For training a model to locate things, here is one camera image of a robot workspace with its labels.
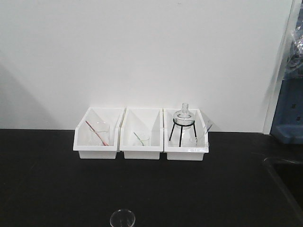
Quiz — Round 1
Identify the clear glass beaker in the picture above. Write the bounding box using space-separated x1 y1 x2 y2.
109 202 137 227

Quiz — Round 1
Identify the small beaker in middle bin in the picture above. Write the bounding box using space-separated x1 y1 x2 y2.
134 134 150 147

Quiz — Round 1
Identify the small beaker in bin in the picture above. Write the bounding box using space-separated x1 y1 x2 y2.
189 136 209 148
134 134 150 147

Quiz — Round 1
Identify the small beaker in right bin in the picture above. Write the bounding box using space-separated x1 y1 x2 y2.
189 136 209 148

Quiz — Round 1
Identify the glass beaker in left bin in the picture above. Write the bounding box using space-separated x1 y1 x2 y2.
90 122 111 147

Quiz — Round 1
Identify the middle white storage bin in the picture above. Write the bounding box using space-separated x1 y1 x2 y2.
119 107 164 160

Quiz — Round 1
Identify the white storage bin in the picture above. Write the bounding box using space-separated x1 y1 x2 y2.
163 108 209 161
73 107 125 159
119 107 164 160

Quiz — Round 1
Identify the round glass flask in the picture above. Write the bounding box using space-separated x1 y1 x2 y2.
173 103 194 129

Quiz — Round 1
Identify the right white storage bin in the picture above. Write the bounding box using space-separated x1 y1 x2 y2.
163 108 209 161

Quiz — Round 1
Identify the left white storage bin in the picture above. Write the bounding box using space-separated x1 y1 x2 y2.
73 107 125 159

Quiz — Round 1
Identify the blue lab equipment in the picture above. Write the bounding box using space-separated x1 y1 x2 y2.
270 75 303 144

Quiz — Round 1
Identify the clear plastic bag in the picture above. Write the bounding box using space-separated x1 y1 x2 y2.
284 11 303 80

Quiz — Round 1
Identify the black sink basin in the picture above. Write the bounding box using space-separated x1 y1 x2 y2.
263 157 303 218

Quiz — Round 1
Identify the black wire tripod stand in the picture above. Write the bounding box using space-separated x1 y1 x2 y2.
169 119 197 147

